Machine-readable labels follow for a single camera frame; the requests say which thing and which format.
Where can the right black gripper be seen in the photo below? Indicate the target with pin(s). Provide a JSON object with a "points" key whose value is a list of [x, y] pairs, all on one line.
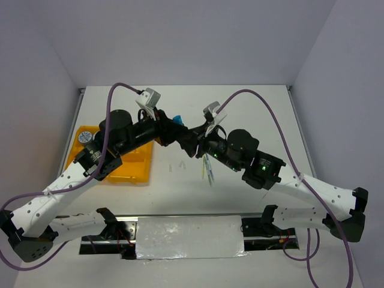
{"points": [[202, 138]]}

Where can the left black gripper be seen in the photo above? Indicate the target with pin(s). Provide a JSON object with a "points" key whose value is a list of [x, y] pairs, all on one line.
{"points": [[167, 131]]}

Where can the blue highlighter cap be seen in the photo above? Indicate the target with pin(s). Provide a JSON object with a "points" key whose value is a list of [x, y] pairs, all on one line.
{"points": [[178, 119]]}

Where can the white pen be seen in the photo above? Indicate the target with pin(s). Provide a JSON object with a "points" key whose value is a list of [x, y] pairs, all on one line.
{"points": [[210, 167], [208, 171]]}

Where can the grey-blue round tin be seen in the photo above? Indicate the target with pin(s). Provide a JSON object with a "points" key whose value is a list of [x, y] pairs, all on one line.
{"points": [[85, 138]]}

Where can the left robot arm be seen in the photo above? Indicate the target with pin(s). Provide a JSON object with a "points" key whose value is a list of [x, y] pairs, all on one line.
{"points": [[37, 226]]}

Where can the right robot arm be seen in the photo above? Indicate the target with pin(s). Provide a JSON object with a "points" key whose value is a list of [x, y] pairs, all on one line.
{"points": [[336, 210]]}

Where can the yellow thin pen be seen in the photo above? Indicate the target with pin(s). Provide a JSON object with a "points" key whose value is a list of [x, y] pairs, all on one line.
{"points": [[203, 167]]}

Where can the orange plastic sorting tray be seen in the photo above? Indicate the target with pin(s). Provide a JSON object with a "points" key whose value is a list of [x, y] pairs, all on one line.
{"points": [[135, 168]]}

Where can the silver foil covered plate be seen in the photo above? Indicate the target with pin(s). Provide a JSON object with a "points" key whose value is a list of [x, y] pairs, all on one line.
{"points": [[208, 237]]}

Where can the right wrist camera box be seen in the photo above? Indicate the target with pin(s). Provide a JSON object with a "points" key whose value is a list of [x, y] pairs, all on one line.
{"points": [[214, 115]]}

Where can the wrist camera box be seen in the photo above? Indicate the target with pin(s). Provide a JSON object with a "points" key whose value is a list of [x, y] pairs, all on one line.
{"points": [[147, 100], [214, 115]]}

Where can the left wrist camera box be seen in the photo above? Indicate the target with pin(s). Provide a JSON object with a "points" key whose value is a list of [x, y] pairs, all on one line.
{"points": [[147, 100]]}

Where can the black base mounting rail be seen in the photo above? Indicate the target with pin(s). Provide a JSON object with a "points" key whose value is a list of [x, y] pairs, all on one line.
{"points": [[256, 238]]}

